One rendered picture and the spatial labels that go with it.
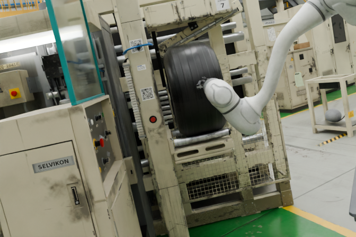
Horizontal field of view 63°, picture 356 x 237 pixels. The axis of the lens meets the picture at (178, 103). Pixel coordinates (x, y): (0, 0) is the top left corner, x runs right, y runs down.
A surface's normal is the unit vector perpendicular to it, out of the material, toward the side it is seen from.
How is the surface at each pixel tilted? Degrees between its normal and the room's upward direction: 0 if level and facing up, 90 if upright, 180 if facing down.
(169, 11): 90
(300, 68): 90
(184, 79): 72
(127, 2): 90
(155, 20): 90
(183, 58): 48
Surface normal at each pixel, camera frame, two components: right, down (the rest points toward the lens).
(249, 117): 0.07, 0.25
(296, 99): 0.43, 0.01
